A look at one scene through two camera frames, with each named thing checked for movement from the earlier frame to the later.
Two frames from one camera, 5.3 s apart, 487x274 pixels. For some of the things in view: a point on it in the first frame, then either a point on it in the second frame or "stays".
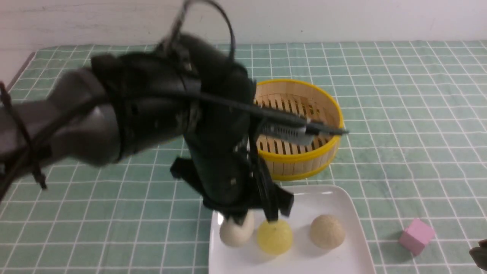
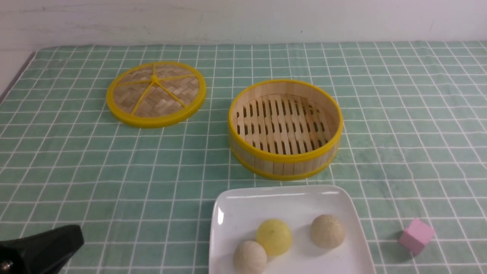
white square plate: (353, 256) stays
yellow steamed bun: (274, 239) stays
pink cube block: (414, 238) stays
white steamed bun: (233, 234) -> (249, 257)
